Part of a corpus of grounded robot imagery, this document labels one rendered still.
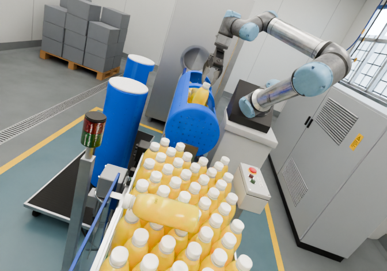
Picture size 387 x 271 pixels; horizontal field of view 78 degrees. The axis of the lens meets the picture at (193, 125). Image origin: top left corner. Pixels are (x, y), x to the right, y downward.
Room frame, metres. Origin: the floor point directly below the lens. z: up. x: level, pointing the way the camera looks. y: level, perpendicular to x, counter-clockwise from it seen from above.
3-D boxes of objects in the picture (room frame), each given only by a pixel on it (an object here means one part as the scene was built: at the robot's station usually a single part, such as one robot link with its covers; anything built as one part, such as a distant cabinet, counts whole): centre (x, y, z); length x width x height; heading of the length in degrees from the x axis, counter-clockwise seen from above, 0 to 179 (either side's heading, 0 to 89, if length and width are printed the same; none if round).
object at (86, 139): (0.63, 0.29, 1.18); 0.06 x 0.06 x 0.05
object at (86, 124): (0.63, 0.29, 1.23); 0.06 x 0.06 x 0.04
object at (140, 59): (2.45, 0.75, 1.03); 0.28 x 0.28 x 0.01
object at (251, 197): (0.90, -0.33, 1.05); 0.20 x 0.10 x 0.10; 8
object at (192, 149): (1.06, -0.01, 0.99); 0.10 x 0.02 x 0.12; 98
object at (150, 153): (0.86, 0.12, 0.99); 0.07 x 0.07 x 0.19
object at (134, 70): (2.45, 0.75, 0.59); 0.28 x 0.28 x 0.88
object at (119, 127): (1.60, 0.54, 0.59); 0.28 x 0.28 x 0.88
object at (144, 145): (0.99, 0.18, 0.95); 0.10 x 0.07 x 0.10; 98
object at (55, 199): (1.86, 0.64, 0.08); 1.50 x 0.52 x 0.15; 1
